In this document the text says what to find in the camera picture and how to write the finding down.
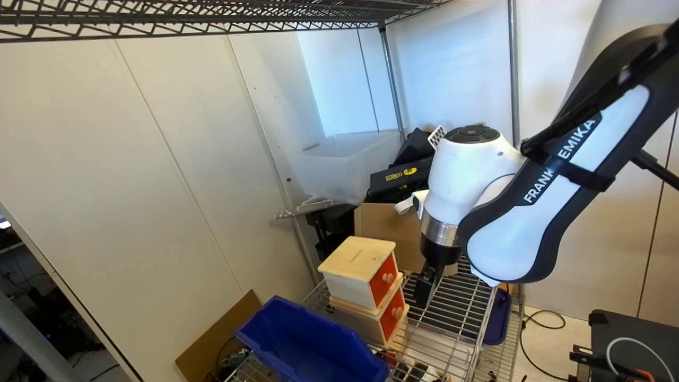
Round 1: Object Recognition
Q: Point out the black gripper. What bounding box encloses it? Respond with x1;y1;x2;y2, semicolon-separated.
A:
414;264;454;307

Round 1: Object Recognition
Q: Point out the clear plastic storage tub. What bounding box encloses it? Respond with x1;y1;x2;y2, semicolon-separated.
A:
291;132;400;205

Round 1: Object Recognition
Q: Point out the black bag yellow logo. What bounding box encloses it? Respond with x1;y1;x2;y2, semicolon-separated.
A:
364;159;431;201

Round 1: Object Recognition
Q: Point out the red bottom drawer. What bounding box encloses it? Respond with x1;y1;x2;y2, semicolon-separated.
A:
379;290;404;340

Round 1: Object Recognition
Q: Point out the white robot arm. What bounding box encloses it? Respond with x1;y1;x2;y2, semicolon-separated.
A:
414;24;679;304

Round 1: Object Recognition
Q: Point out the wire shelf rack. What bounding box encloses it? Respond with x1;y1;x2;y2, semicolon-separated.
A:
224;267;526;382

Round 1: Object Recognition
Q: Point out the blue plastic bin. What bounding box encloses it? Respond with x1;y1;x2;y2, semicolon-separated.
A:
235;297;389;382

